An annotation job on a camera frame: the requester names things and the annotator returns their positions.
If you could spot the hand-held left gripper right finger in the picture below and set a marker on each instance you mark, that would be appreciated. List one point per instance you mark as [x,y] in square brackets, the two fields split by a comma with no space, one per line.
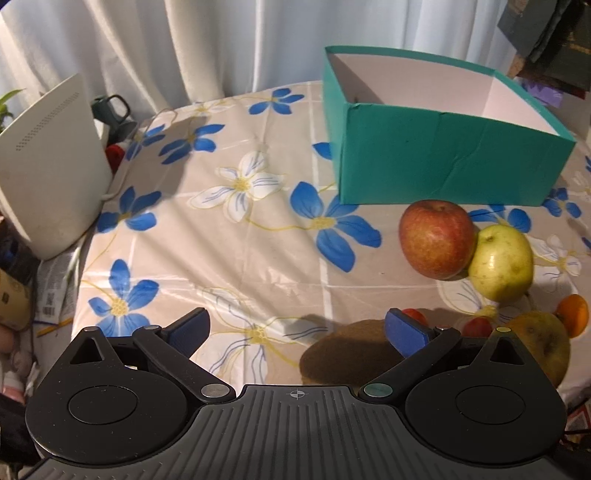
[406,332]

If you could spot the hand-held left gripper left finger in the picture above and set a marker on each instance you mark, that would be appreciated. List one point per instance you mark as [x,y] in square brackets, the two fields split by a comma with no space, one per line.
[187,330]

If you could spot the red cherry tomato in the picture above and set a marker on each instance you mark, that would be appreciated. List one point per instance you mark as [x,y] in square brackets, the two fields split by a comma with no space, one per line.
[418,316]
[478,326]

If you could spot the brown kiwi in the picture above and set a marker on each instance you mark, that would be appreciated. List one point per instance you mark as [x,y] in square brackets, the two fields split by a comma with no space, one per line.
[341,355]

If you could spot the yellow-green apple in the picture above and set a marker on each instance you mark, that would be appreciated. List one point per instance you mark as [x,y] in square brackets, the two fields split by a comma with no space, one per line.
[503,267]

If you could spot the green and red apple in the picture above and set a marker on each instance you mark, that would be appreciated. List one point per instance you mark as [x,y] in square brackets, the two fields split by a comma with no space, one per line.
[542,344]

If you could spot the green cardboard box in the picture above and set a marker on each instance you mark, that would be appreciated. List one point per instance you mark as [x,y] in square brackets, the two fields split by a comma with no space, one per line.
[415,157]

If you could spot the blue floral tablecloth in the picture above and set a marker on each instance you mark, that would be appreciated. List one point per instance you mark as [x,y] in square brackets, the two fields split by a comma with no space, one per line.
[231,258]

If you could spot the printed paper packet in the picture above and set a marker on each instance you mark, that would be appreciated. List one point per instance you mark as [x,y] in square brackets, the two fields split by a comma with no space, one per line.
[55,286]

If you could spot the orange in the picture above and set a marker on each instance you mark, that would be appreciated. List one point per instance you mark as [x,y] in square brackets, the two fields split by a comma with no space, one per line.
[573,316]

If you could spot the yellow packet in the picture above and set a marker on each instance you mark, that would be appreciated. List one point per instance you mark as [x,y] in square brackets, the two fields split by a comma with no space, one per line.
[14,300]

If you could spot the small red object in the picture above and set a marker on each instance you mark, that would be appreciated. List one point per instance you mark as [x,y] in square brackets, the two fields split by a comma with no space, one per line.
[115,157]

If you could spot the white plastic appliance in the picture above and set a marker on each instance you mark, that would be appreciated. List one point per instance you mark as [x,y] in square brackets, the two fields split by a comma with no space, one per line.
[51,175]

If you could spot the dark green mug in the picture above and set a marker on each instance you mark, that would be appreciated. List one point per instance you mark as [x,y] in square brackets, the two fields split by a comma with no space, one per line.
[108,110]

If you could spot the white curtain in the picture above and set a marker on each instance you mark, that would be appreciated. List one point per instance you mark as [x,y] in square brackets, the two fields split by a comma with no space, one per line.
[184,46]

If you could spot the green plant leaf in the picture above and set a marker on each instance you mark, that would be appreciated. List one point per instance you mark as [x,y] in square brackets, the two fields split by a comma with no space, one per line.
[9,99]

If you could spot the dark green hanging bag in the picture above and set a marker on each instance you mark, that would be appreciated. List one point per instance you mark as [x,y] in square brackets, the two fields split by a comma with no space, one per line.
[554,37]

